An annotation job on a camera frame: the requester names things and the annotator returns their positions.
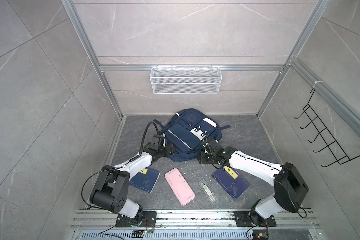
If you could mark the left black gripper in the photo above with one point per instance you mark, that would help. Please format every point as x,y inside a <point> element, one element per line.
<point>170,149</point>

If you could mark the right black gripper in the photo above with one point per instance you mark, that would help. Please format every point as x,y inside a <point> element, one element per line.
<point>201,157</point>

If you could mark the navy blue notebook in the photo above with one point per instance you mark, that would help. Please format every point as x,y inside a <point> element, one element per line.
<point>233,183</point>
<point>145,179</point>

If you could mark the navy blue student backpack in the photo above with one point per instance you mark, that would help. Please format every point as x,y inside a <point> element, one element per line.
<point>187,130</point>

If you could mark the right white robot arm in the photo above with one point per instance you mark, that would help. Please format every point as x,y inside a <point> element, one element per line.
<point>290,189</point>

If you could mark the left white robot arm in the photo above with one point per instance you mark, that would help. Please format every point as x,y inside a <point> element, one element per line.
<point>110,191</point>

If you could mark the pink pencil case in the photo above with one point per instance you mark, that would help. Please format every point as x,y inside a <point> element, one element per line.
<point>180,186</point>

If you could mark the white wire mesh basket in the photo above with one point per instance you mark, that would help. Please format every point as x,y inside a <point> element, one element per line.
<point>185,80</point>

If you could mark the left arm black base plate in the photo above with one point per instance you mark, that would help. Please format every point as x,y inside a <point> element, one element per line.
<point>144,219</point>

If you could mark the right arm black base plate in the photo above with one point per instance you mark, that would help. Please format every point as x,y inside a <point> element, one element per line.
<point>248,219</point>

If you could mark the aluminium front rail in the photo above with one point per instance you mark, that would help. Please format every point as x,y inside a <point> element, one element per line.
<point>190,219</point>

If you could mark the black wire hook rack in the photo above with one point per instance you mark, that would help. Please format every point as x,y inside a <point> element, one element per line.
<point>325,135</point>

